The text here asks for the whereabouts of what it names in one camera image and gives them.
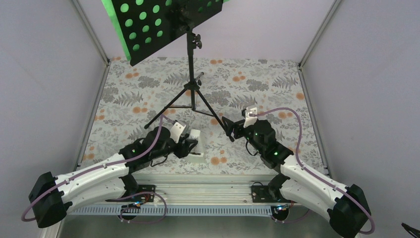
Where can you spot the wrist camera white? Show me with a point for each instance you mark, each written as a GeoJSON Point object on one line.
{"type": "Point", "coordinates": [250, 115]}
{"type": "Point", "coordinates": [178, 129]}

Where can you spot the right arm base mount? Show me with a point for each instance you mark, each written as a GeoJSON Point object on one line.
{"type": "Point", "coordinates": [280, 209]}

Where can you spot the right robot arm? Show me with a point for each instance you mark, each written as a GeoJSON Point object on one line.
{"type": "Point", "coordinates": [344, 207]}

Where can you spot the aluminium rail frame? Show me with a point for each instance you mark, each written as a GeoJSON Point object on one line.
{"type": "Point", "coordinates": [188, 195]}

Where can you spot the white metronome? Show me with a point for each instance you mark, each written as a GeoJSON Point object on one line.
{"type": "Point", "coordinates": [197, 154]}

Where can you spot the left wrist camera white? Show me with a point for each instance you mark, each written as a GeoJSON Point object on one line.
{"type": "Point", "coordinates": [178, 129]}

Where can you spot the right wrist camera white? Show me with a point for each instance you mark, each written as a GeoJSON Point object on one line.
{"type": "Point", "coordinates": [250, 115]}

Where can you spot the floral patterned table mat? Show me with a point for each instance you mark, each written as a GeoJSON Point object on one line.
{"type": "Point", "coordinates": [133, 95]}

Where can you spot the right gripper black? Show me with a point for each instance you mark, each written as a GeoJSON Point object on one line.
{"type": "Point", "coordinates": [237, 125]}

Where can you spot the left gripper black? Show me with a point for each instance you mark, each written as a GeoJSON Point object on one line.
{"type": "Point", "coordinates": [183, 149]}

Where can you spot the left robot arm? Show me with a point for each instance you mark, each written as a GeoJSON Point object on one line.
{"type": "Point", "coordinates": [53, 197]}

